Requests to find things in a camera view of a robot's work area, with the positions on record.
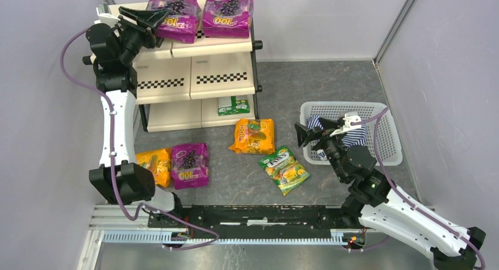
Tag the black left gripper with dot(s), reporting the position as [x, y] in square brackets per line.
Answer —
[140, 27]

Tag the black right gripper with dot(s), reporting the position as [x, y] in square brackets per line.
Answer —
[317, 137]

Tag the purple grape gummy bag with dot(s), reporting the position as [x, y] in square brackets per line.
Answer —
[190, 166]
[182, 20]

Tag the green Fox's spring tea bag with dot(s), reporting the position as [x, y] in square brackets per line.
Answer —
[284, 169]

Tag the orange mango gummy bag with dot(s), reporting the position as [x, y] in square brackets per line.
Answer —
[254, 136]
[158, 162]

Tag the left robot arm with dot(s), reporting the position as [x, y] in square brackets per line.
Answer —
[119, 178]

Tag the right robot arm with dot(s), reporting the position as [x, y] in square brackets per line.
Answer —
[376, 202]

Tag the cream three-tier shelf rack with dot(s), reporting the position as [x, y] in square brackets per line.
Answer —
[179, 84]

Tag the green Fox's bag on shelf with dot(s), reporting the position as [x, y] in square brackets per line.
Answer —
[233, 105]

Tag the blue white striped cloth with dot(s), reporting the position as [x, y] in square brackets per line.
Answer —
[351, 138]

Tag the white plastic laundry basket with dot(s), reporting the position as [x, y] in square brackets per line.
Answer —
[386, 143]

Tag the purple gummy bag top right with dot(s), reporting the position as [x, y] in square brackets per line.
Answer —
[227, 18]

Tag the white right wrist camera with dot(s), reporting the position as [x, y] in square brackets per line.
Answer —
[348, 122]

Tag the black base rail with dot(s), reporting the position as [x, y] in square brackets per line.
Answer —
[252, 222]

